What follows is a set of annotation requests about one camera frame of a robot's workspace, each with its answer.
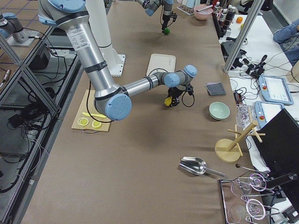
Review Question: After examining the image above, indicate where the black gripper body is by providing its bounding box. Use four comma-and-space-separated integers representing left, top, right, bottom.
167, 87, 186, 107
162, 10, 177, 29

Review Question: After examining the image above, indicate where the yellow lemon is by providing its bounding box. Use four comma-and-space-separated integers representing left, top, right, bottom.
164, 97, 172, 107

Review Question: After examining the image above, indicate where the green lime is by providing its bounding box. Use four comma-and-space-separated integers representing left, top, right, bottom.
163, 28, 170, 35

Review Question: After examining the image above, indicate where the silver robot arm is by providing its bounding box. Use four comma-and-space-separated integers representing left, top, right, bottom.
136, 0, 178, 34
38, 0, 197, 120

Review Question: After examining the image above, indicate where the white rabbit tray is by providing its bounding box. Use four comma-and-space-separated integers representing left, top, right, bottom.
146, 54, 176, 76

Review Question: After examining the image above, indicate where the pink bowl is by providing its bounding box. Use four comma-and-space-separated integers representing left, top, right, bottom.
194, 5, 213, 21

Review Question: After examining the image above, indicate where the grey folded cloth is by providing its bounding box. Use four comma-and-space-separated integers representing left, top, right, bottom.
205, 82, 226, 96

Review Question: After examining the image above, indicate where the mint green bowl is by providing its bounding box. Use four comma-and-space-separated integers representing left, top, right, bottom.
209, 102, 230, 120

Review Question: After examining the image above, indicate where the metal scoop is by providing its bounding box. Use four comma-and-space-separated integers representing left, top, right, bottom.
179, 157, 225, 176

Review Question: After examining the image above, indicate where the wooden mug tree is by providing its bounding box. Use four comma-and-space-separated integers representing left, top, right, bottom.
214, 120, 266, 163

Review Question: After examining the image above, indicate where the lemon slice lower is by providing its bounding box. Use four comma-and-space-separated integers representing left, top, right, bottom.
92, 120, 102, 129

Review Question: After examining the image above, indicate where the lemon slice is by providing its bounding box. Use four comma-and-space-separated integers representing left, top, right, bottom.
77, 117, 89, 126
92, 120, 102, 129

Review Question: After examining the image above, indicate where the blue teach pendant lower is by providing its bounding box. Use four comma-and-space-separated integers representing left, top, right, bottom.
254, 101, 285, 129

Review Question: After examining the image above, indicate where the blue teach pendant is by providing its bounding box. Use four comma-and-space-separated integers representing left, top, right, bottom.
258, 75, 294, 105
254, 101, 285, 129

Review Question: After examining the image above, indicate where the yellow plastic knife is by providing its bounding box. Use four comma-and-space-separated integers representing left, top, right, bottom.
82, 112, 107, 118

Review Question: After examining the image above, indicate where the lemon slice upper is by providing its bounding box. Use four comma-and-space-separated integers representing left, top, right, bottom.
77, 117, 89, 126

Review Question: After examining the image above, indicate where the wooden cutting board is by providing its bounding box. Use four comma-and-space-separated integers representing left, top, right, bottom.
71, 90, 111, 133

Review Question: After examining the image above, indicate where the blue teach pendant upper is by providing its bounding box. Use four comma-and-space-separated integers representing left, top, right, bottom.
258, 75, 294, 105

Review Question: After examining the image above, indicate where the black monitor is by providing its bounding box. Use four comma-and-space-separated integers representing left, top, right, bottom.
254, 109, 299, 176

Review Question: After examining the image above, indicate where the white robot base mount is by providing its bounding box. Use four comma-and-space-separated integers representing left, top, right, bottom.
85, 0, 125, 77

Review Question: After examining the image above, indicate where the aluminium frame post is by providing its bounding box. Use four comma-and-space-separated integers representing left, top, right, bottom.
223, 0, 264, 73

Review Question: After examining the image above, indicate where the wire glass rack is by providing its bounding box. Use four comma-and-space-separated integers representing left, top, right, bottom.
219, 173, 280, 224

